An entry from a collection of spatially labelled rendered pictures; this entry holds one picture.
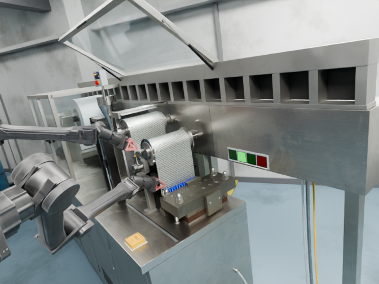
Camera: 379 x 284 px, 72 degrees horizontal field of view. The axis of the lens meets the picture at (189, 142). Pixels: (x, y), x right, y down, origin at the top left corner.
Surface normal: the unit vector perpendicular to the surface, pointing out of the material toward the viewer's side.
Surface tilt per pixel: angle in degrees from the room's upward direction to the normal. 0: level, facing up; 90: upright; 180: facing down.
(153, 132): 92
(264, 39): 90
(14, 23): 90
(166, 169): 91
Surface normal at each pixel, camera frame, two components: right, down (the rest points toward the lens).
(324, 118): -0.77, 0.28
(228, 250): 0.62, 0.14
